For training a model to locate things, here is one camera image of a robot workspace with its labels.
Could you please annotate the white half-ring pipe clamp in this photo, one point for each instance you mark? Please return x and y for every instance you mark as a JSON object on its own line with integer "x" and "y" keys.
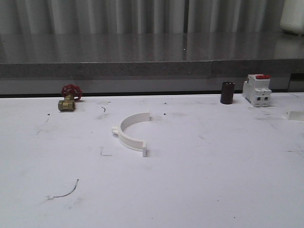
{"x": 135, "y": 143}

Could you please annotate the dark brown cylindrical coupling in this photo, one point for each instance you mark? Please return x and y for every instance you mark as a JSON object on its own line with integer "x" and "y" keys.
{"x": 227, "y": 92}

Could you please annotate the brass valve red handwheel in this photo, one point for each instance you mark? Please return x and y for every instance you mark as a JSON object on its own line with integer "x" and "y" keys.
{"x": 71, "y": 93}

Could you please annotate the grey stone countertop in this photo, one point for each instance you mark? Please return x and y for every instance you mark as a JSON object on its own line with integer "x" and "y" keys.
{"x": 148, "y": 63}

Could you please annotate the white container on counter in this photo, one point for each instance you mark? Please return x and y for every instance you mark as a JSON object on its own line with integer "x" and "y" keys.
{"x": 292, "y": 18}

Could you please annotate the white circuit breaker red switch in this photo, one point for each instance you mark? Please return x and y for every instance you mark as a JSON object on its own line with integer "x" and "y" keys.
{"x": 256, "y": 90}

